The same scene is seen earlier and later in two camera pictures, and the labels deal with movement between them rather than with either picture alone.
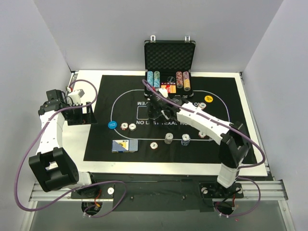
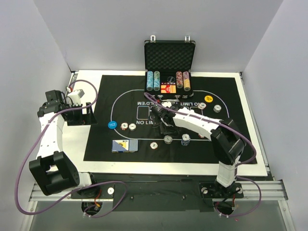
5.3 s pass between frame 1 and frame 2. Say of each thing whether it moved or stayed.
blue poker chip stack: stayed
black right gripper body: moved
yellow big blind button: stayed
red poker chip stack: stayed
